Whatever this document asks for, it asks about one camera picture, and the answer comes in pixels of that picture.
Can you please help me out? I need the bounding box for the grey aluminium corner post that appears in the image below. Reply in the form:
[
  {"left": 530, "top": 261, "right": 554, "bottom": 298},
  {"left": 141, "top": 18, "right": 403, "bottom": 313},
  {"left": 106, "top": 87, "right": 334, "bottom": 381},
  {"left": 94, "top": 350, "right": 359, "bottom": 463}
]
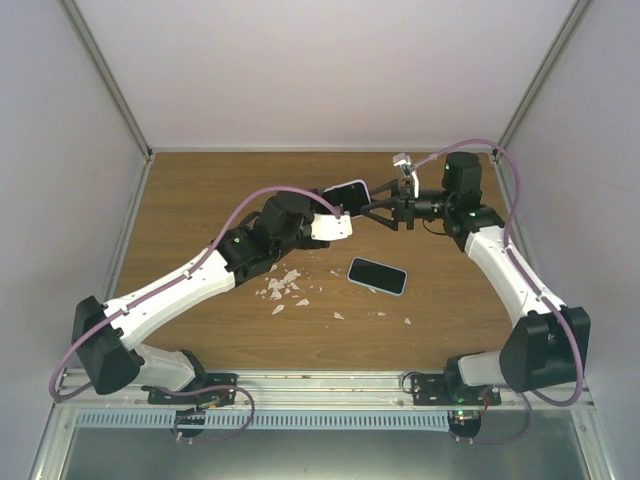
[{"left": 489, "top": 0, "right": 596, "bottom": 161}]

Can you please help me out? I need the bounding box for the phone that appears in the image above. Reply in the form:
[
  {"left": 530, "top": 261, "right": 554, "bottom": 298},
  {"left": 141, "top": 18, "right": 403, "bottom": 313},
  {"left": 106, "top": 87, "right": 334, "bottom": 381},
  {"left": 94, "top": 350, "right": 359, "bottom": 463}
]
[
  {"left": 322, "top": 179, "right": 371, "bottom": 219},
  {"left": 347, "top": 257, "right": 408, "bottom": 296}
]

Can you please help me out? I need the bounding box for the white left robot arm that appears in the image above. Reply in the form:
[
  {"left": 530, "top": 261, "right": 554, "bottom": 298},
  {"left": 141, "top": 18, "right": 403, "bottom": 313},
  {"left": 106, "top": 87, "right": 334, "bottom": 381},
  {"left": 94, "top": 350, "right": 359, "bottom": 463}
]
[{"left": 69, "top": 187, "right": 352, "bottom": 404}]

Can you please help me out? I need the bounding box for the grey left corner post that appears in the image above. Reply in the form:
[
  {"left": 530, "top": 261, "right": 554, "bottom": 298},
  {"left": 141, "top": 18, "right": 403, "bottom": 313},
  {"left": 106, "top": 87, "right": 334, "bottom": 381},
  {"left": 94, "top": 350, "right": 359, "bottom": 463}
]
[{"left": 58, "top": 0, "right": 153, "bottom": 163}]

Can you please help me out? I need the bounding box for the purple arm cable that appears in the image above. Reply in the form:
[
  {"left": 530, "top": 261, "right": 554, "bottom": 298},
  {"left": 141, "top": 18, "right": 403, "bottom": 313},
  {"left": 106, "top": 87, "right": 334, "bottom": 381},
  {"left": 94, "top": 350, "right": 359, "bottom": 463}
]
[
  {"left": 48, "top": 184, "right": 346, "bottom": 403},
  {"left": 412, "top": 138, "right": 586, "bottom": 405}
]

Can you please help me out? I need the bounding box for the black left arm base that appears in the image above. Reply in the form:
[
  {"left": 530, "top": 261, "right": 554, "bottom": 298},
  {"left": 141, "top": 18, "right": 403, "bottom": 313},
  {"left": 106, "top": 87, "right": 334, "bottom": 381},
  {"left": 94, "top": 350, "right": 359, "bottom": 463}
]
[{"left": 142, "top": 372, "right": 238, "bottom": 407}]

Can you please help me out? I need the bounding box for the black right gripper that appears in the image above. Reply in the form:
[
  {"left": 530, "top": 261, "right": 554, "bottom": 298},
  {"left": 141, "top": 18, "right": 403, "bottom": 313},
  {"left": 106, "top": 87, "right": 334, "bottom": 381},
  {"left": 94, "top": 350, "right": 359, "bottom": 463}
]
[{"left": 360, "top": 179, "right": 453, "bottom": 232}]

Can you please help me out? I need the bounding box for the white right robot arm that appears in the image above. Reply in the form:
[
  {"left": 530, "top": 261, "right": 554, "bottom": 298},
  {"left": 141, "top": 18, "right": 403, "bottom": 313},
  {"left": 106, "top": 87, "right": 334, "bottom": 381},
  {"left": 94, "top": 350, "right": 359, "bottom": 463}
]
[{"left": 361, "top": 152, "right": 591, "bottom": 407}]

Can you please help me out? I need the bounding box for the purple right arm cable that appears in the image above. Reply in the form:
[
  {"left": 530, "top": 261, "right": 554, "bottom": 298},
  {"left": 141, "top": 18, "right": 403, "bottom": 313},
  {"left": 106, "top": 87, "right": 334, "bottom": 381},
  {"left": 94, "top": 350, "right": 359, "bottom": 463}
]
[{"left": 412, "top": 138, "right": 586, "bottom": 405}]

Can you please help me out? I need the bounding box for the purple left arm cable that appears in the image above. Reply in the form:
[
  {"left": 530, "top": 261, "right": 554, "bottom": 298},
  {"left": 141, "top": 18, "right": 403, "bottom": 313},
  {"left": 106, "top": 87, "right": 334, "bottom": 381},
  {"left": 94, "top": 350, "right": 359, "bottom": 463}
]
[{"left": 48, "top": 184, "right": 346, "bottom": 403}]

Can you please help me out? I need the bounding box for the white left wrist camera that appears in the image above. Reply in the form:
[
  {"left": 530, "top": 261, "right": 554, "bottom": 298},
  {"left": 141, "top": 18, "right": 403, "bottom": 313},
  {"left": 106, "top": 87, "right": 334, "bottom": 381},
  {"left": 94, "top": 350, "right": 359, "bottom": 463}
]
[{"left": 310, "top": 214, "right": 353, "bottom": 242}]

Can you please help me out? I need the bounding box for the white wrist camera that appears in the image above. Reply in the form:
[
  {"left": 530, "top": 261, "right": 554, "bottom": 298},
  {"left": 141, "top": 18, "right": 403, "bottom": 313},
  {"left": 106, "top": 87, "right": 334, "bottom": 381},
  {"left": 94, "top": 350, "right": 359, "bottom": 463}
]
[
  {"left": 392, "top": 153, "right": 420, "bottom": 199},
  {"left": 310, "top": 214, "right": 353, "bottom": 242}
]

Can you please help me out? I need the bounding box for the grey slotted cable duct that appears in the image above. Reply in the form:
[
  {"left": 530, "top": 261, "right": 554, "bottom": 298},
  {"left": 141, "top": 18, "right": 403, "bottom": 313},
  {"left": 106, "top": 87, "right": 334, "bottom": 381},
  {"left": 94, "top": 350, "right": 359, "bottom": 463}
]
[{"left": 76, "top": 409, "right": 449, "bottom": 432}]

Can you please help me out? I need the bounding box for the phone in blue case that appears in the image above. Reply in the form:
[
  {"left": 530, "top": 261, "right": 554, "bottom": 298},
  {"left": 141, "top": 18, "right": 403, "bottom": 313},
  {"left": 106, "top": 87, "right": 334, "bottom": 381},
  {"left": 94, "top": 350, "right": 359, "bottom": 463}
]
[{"left": 347, "top": 257, "right": 408, "bottom": 296}]

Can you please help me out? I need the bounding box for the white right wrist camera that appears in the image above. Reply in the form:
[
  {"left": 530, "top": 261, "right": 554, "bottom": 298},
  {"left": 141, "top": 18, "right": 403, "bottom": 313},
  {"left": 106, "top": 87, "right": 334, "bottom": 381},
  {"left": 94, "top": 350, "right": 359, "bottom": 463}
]
[{"left": 392, "top": 153, "right": 420, "bottom": 199}]

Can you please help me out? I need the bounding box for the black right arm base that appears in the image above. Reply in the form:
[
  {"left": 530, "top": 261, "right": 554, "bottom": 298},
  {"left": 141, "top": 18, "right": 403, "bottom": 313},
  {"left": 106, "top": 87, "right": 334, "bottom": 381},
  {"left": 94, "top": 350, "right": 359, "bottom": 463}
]
[{"left": 399, "top": 371, "right": 502, "bottom": 407}]

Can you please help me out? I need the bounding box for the aluminium mounting rail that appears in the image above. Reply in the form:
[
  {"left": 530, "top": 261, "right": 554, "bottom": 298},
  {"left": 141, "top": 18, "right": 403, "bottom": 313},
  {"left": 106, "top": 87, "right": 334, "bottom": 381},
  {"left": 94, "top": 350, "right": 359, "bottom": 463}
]
[{"left": 54, "top": 368, "right": 596, "bottom": 409}]

